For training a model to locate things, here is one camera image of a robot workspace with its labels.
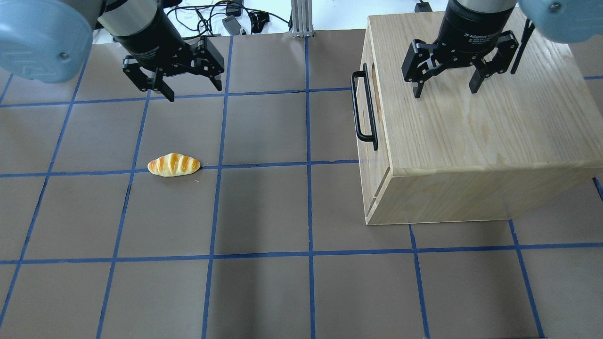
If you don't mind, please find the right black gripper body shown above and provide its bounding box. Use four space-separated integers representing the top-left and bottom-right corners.
432 1 515 68

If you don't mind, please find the wooden drawer black handle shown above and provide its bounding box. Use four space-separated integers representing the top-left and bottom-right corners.
350 63 379 152

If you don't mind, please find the black power adapter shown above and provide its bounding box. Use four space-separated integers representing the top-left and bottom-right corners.
222 16 247 36

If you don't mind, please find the wooden drawer cabinet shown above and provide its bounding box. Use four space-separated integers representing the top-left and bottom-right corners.
356 12 603 225

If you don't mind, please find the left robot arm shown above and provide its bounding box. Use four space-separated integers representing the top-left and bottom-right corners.
0 0 225 101

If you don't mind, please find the aluminium frame post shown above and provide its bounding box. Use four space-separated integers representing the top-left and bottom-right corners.
290 0 315 37

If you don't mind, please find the braided black gripper cable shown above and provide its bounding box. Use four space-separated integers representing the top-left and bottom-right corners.
511 19 536 75

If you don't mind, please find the black cable bundle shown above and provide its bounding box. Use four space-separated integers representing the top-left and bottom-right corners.
163 0 293 40

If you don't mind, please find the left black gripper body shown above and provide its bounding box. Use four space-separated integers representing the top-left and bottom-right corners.
114 12 205 76

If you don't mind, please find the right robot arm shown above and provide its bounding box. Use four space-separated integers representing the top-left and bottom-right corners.
401 0 602 98

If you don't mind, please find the toy bread loaf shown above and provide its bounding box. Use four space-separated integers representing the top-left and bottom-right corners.
147 153 202 178

